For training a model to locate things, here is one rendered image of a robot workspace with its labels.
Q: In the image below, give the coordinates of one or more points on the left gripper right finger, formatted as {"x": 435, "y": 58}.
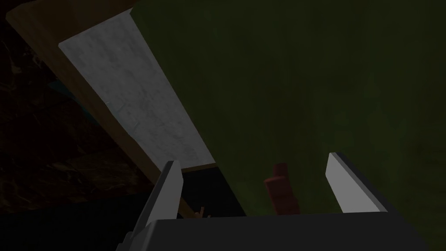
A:
{"x": 350, "y": 193}

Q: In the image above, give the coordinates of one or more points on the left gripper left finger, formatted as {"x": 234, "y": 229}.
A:
{"x": 165, "y": 198}

